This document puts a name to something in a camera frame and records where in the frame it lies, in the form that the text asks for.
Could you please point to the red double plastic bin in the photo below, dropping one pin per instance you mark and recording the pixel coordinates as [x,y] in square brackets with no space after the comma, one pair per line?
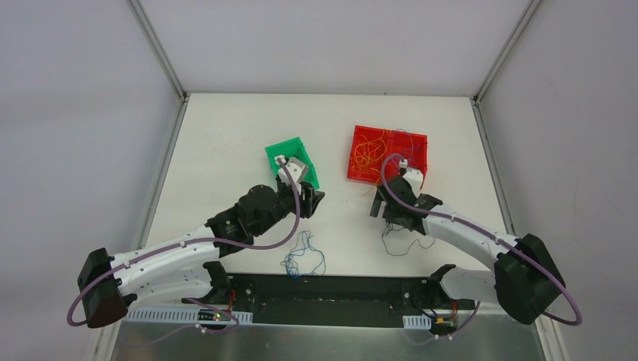
[371,146]

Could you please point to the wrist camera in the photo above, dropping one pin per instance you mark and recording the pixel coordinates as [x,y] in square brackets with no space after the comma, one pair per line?
[413,176]
[291,171]

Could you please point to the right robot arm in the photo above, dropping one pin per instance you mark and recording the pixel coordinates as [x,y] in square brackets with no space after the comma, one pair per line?
[520,276]

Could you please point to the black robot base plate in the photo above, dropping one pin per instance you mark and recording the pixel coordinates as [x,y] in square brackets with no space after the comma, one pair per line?
[375,302]

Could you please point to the green plastic bin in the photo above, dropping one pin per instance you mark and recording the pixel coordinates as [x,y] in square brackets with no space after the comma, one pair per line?
[292,147]

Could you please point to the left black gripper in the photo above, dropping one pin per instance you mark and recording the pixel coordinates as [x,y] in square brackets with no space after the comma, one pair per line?
[309,198]

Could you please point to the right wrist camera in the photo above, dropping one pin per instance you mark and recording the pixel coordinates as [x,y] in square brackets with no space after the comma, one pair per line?
[413,176]

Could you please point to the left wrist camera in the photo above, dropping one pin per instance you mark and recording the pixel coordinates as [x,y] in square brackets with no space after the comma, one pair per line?
[291,171]

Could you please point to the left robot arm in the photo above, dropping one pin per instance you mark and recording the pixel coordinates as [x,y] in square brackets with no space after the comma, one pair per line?
[188,267]

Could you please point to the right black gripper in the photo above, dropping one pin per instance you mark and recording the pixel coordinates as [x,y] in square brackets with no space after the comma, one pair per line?
[387,207]

